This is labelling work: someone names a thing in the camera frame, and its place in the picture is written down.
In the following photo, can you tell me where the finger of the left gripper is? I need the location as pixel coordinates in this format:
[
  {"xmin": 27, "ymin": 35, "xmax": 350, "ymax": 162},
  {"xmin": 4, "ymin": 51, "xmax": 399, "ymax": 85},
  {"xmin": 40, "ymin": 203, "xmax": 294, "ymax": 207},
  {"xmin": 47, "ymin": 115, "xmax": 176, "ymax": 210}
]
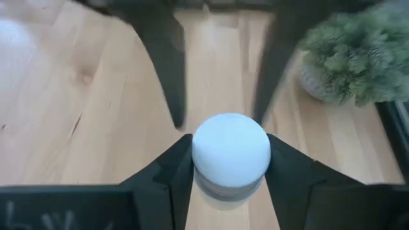
[
  {"xmin": 121, "ymin": 6, "xmax": 187, "ymax": 130},
  {"xmin": 252, "ymin": 0, "xmax": 320, "ymax": 125}
]

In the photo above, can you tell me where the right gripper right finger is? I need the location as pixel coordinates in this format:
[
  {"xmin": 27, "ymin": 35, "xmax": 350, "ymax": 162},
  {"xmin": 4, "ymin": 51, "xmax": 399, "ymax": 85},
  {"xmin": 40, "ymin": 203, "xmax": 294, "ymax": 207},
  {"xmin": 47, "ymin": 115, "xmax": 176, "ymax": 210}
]
[{"xmin": 264, "ymin": 134, "xmax": 409, "ymax": 230}]

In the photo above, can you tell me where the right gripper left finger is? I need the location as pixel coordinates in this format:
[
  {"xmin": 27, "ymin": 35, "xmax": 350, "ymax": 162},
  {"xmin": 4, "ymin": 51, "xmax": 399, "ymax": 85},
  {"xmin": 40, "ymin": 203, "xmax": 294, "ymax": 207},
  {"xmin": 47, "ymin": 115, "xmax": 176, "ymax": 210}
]
[{"xmin": 0, "ymin": 134, "xmax": 195, "ymax": 230}]

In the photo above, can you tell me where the white pill bottle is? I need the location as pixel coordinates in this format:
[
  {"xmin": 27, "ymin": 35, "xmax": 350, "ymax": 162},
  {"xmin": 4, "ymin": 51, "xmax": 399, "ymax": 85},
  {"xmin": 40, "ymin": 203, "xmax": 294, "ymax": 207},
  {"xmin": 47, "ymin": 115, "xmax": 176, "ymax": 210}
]
[{"xmin": 190, "ymin": 112, "xmax": 272, "ymax": 202}]

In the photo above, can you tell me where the green artificial potted plant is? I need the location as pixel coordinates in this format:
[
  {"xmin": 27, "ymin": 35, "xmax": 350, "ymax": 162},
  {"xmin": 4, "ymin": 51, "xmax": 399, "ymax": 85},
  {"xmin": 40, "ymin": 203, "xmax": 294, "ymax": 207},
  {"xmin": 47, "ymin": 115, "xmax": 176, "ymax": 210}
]
[{"xmin": 297, "ymin": 0, "xmax": 409, "ymax": 108}]

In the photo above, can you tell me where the black metal table frame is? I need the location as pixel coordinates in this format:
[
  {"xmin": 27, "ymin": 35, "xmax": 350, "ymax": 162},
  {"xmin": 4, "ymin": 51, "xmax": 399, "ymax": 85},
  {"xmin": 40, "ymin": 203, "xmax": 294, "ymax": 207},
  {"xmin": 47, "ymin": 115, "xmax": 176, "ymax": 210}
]
[{"xmin": 375, "ymin": 100, "xmax": 409, "ymax": 180}]

